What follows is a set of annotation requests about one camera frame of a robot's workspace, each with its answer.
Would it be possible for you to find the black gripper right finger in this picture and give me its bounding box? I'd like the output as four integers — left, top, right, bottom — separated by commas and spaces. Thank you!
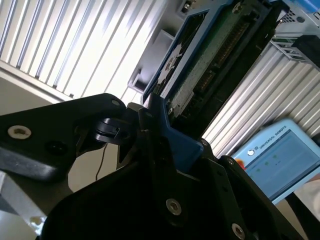
199, 139, 310, 240

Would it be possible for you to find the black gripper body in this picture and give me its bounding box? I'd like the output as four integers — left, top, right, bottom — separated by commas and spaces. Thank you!
43, 159, 226, 240

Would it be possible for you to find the hard disk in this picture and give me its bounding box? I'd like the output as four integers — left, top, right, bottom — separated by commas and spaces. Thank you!
141, 0, 292, 181

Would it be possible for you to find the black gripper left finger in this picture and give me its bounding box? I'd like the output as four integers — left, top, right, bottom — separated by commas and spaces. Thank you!
0, 92, 191, 226

